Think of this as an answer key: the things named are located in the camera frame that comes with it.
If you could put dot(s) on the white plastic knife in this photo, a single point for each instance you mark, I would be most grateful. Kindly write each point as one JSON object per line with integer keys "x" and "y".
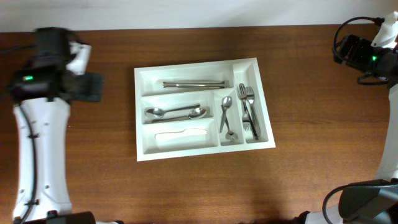
{"x": 180, "y": 134}

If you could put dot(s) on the silver fork long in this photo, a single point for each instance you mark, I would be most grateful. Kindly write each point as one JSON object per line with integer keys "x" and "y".
{"x": 241, "y": 93}

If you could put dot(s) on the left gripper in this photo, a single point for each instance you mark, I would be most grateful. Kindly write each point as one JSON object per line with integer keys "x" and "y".
{"x": 96, "y": 87}

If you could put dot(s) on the white plastic cutlery tray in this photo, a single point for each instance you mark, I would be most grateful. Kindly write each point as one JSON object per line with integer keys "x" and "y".
{"x": 150, "y": 93}

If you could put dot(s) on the silver fork short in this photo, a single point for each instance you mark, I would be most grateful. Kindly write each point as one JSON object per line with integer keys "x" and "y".
{"x": 246, "y": 122}

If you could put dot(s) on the small dark-handled spoon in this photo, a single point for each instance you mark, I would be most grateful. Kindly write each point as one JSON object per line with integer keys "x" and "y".
{"x": 226, "y": 103}

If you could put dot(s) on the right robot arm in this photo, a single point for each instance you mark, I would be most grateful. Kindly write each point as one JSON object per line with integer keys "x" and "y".
{"x": 375, "y": 200}

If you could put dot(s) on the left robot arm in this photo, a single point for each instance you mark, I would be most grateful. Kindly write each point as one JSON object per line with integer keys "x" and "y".
{"x": 42, "y": 93}

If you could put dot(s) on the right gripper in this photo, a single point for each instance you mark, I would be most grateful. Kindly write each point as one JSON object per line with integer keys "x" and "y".
{"x": 360, "y": 46}

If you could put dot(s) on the small silver teaspoon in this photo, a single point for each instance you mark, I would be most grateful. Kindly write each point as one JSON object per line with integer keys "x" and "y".
{"x": 230, "y": 135}

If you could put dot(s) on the silver spoon dark handle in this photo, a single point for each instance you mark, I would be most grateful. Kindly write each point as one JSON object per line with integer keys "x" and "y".
{"x": 157, "y": 113}

